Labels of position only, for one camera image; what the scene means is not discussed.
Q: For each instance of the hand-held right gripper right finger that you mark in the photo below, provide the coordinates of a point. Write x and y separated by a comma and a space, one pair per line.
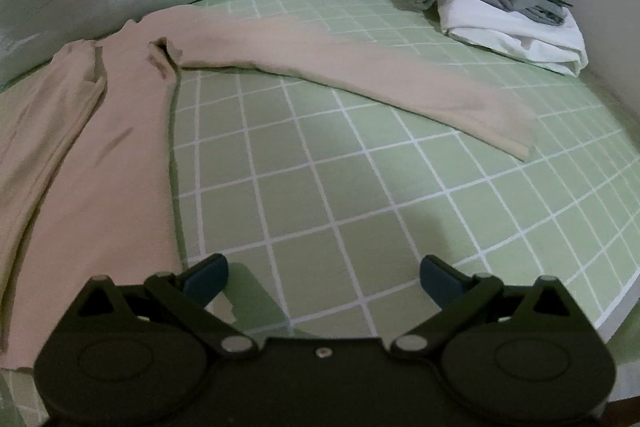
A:
440, 281

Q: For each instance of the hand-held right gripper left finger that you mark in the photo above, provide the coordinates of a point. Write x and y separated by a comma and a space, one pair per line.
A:
206, 279

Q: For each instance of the beige long-sleeved shirt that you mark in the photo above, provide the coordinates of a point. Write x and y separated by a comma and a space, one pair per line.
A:
115, 147

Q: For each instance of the green checked bed sheet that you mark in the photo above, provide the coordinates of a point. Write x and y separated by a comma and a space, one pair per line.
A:
360, 167

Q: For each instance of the white folded garment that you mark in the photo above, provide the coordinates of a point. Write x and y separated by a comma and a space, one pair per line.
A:
520, 32

